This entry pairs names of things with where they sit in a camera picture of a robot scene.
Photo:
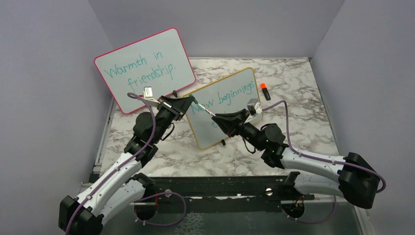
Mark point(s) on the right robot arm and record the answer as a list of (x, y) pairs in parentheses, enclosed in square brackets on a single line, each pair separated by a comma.
[(350, 177)]

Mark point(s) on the pink framed whiteboard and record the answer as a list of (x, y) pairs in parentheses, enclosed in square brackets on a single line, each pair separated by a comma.
[(159, 61)]

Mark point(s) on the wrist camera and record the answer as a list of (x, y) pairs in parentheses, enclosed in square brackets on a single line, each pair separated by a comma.
[(149, 94), (254, 107)]

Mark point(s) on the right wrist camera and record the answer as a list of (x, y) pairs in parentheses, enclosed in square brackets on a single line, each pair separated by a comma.
[(254, 107)]

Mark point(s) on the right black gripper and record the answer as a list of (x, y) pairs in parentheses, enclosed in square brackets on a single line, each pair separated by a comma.
[(232, 123)]

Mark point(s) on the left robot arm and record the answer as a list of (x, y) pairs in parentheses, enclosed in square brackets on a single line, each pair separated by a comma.
[(123, 183)]

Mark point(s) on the green marker cap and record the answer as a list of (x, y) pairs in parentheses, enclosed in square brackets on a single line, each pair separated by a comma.
[(193, 98)]

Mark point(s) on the orange black highlighter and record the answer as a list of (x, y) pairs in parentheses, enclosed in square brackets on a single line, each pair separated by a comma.
[(265, 91)]

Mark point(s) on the white green marker pen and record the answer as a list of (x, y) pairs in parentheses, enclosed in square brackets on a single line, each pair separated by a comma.
[(205, 109)]

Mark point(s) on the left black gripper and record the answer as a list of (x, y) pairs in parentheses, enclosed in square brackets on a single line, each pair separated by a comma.
[(178, 107)]

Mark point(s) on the yellow framed whiteboard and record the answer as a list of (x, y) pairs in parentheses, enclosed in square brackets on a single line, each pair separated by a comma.
[(235, 90)]

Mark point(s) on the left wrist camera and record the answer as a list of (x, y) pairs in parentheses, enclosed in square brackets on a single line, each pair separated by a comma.
[(149, 94)]

